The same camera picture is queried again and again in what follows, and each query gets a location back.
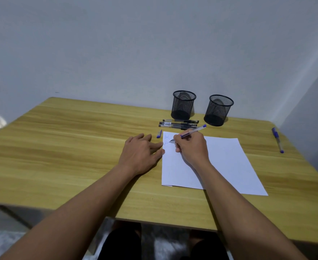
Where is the black mesh pen holder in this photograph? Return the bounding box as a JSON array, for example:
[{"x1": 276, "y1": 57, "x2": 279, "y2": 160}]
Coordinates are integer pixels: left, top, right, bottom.
[
  {"x1": 171, "y1": 90, "x2": 197, "y2": 121},
  {"x1": 204, "y1": 95, "x2": 234, "y2": 127}
]

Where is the person's left hand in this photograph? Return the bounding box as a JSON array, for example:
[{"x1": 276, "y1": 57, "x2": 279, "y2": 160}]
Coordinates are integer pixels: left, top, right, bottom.
[{"x1": 118, "y1": 133, "x2": 165, "y2": 176}]

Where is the capped blue ballpoint pen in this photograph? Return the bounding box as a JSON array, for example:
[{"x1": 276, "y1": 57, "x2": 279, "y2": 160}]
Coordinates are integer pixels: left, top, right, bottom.
[{"x1": 271, "y1": 127, "x2": 285, "y2": 154}]

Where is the person's left leg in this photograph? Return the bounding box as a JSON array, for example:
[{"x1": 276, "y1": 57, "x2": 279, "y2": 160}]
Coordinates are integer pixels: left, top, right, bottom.
[{"x1": 97, "y1": 221, "x2": 142, "y2": 260}]

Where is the person's left forearm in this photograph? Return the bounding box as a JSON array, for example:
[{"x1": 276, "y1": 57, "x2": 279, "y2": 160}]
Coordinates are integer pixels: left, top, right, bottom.
[{"x1": 0, "y1": 164, "x2": 138, "y2": 260}]

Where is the clear blue ballpoint pen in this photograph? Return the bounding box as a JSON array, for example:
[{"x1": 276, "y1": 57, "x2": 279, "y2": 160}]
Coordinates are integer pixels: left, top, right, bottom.
[{"x1": 169, "y1": 124, "x2": 207, "y2": 144}]

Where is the white paper sheet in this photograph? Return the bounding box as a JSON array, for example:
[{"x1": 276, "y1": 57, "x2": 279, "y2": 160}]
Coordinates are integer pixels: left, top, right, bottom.
[{"x1": 161, "y1": 131, "x2": 268, "y2": 196}]

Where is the person's right leg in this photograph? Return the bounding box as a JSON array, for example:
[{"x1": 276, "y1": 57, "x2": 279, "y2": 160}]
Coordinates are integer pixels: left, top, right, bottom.
[{"x1": 179, "y1": 229, "x2": 230, "y2": 260}]

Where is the person's right forearm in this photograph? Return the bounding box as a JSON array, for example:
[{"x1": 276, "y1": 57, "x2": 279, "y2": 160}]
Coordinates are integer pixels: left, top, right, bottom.
[{"x1": 194, "y1": 162, "x2": 309, "y2": 260}]

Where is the person's leg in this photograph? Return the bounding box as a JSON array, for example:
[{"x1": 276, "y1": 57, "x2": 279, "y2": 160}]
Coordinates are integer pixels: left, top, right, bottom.
[
  {"x1": 179, "y1": 229, "x2": 230, "y2": 260},
  {"x1": 97, "y1": 221, "x2": 142, "y2": 260}
]

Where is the grey fluffy rug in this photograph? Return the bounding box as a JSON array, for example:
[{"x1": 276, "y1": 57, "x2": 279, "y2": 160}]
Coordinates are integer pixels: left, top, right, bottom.
[{"x1": 0, "y1": 217, "x2": 192, "y2": 260}]

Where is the person's right hand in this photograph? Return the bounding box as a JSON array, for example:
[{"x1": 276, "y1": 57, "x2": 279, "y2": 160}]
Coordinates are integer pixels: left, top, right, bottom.
[{"x1": 173, "y1": 131, "x2": 211, "y2": 171}]

